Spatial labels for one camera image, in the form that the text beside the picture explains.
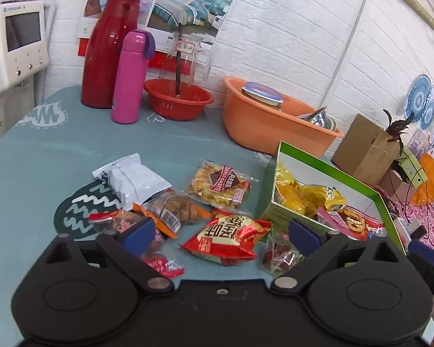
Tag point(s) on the clear yellow chips packet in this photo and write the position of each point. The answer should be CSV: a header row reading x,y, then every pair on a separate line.
x,y
217,188

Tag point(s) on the large red snack packet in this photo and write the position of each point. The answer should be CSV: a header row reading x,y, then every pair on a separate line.
x,y
224,240

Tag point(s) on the wall poster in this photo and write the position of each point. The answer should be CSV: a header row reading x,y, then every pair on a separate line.
x,y
191,7

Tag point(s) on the clear dark red candy packet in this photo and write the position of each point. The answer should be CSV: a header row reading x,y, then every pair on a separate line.
x,y
276,256

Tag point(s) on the glass pitcher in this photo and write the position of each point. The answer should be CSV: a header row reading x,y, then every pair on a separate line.
x,y
193,61

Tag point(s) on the blue mandala wall decoration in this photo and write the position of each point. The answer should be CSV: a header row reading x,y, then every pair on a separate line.
x,y
416,95
429,115

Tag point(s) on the white wall conduit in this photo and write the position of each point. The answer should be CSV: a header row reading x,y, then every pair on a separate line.
x,y
350,36

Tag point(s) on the silver foil snack packet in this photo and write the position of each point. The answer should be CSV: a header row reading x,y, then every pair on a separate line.
x,y
137,184

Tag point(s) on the blue-lid container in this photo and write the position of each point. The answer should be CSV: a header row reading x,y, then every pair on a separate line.
x,y
262,92

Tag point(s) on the green cardboard box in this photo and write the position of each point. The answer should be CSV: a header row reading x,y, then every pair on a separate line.
x,y
341,177

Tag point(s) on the dark stirring stick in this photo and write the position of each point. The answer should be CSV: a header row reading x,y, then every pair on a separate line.
x,y
178,72

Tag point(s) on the small red snack packet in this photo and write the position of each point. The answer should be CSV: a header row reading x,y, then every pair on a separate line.
x,y
108,220

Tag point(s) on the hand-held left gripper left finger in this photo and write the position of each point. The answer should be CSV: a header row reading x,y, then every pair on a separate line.
x,y
137,233

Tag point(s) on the red plastic basket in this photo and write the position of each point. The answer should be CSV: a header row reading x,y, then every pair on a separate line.
x,y
177,108

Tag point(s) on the steel bowl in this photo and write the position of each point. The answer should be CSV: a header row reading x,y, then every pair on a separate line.
x,y
320,119

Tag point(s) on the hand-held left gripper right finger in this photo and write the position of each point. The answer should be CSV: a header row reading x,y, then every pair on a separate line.
x,y
305,236

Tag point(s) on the orange bread snack packet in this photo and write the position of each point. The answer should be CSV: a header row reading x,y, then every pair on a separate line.
x,y
177,211

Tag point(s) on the pink thermos bottle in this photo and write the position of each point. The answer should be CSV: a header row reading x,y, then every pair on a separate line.
x,y
128,83

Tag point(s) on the dark purple plant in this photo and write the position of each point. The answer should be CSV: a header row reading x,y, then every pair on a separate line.
x,y
396,128

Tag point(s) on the orange plastic basin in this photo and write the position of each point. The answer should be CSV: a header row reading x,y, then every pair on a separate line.
x,y
253,126

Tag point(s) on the white dispenser with screen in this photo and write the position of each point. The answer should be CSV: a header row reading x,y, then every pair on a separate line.
x,y
25,61

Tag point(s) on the small brown cardboard box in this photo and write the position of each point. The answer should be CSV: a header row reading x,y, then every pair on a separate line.
x,y
396,188

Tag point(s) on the red thermos jug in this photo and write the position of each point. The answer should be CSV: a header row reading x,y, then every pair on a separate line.
x,y
105,65

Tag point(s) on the orange plastic bag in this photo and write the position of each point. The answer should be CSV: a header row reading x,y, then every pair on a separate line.
x,y
432,180

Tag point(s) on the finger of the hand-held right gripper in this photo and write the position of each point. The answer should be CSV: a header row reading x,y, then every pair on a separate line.
x,y
425,253

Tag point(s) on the green and white file box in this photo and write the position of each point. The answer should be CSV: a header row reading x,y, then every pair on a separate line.
x,y
414,168

